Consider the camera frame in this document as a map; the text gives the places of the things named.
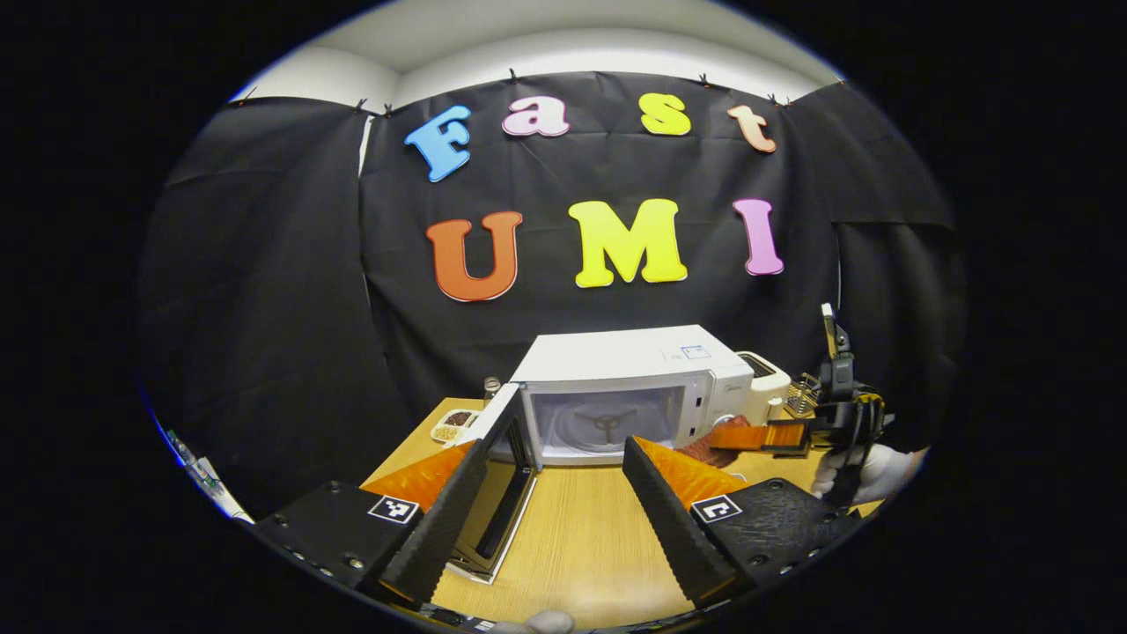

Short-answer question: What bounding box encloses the black backdrop cloth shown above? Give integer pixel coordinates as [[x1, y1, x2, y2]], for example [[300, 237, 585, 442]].
[[139, 70, 965, 520]]

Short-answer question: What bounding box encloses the white divided snack dish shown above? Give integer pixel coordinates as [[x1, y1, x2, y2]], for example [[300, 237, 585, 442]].
[[430, 409, 481, 444]]

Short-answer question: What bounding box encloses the wire mesh basket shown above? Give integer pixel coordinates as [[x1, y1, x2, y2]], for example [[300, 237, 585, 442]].
[[786, 374, 821, 417]]

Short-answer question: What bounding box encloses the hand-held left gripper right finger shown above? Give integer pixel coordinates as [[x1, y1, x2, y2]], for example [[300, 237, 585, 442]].
[[622, 436, 865, 610]]

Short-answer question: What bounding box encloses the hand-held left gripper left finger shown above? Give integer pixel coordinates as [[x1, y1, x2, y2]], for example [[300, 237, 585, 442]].
[[254, 439, 490, 608]]

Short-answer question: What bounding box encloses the brown steak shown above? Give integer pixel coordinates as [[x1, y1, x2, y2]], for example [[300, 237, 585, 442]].
[[674, 416, 749, 469]]

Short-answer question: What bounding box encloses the white toaster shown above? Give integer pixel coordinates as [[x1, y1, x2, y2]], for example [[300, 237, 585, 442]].
[[735, 350, 792, 424]]

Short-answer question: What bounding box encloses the white microwave oven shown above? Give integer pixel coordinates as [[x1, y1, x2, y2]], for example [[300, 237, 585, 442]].
[[449, 324, 756, 584]]

